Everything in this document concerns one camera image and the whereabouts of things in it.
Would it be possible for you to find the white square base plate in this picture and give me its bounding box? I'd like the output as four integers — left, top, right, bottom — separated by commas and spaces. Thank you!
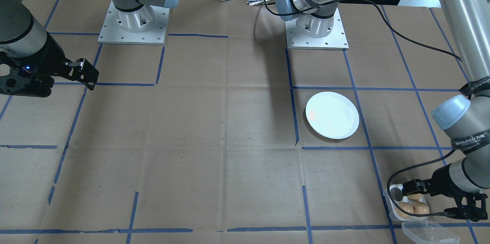
285, 7, 349, 50
98, 0, 171, 46

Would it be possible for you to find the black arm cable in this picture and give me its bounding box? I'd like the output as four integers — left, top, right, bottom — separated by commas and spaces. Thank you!
263, 0, 464, 216

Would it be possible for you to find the white round plate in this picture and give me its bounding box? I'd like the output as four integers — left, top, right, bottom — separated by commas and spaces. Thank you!
305, 91, 360, 140

